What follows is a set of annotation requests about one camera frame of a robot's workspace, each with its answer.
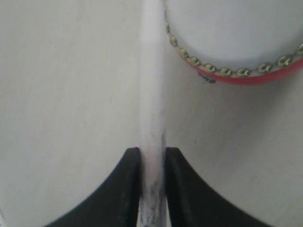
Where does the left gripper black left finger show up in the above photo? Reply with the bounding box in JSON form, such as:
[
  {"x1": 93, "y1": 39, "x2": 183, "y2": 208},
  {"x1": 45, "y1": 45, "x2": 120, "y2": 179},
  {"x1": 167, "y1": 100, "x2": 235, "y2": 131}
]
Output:
[{"x1": 49, "y1": 148, "x2": 141, "y2": 227}]

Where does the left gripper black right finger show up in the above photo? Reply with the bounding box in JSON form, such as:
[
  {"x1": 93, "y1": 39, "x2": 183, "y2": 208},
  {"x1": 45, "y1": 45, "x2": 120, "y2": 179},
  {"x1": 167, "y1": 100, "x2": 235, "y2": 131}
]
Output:
[{"x1": 165, "y1": 148, "x2": 267, "y2": 227}]

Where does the white wooden drumstick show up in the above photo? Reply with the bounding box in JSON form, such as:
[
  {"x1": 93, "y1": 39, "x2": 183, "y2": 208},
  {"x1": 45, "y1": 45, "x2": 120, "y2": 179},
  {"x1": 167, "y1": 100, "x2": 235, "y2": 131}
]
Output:
[{"x1": 138, "y1": 0, "x2": 167, "y2": 227}]

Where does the small red drum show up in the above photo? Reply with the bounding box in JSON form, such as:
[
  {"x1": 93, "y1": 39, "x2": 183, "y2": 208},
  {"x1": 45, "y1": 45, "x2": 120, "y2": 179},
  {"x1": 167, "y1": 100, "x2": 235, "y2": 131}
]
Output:
[{"x1": 164, "y1": 0, "x2": 303, "y2": 84}]

